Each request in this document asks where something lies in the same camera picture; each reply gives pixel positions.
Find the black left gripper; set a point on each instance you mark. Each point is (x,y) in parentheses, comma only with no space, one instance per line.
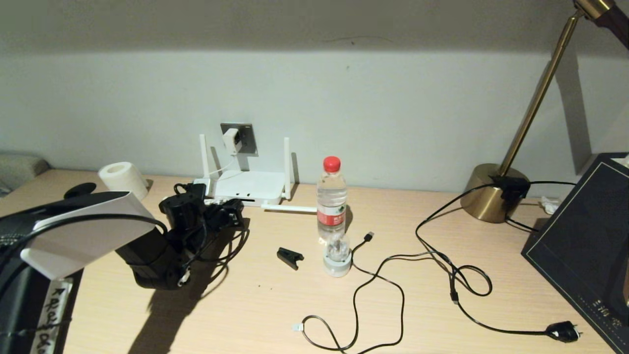
(189,215)

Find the white power adapter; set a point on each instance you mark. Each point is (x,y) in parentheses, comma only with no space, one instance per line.
(230,140)

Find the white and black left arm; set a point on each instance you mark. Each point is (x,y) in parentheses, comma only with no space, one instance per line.
(88,236)

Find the white router with antennas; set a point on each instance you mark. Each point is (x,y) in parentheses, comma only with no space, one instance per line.
(250,188)

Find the small black clip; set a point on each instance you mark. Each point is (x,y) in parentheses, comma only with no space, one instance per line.
(289,256)

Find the red-capped clear water bottle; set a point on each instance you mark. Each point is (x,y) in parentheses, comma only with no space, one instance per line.
(332,196)

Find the white toilet paper roll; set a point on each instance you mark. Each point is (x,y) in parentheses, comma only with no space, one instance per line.
(122,181)

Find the glass bulb on white base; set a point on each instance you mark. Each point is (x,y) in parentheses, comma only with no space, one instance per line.
(337,267)

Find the small black oval object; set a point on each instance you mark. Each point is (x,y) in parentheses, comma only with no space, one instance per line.
(80,190)

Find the grey padded object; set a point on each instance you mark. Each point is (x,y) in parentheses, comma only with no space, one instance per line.
(19,169)

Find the gold desk lamp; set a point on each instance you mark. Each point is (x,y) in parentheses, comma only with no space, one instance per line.
(485,194)

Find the crumpled white tissue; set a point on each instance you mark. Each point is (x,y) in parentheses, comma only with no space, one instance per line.
(550,205)

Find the dark box with gold trim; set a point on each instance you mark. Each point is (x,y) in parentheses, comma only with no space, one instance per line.
(580,246)

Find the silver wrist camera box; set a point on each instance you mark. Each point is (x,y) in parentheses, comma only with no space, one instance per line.
(203,187)

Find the grey wall socket plate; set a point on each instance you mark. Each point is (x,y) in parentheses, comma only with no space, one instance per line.
(248,142)

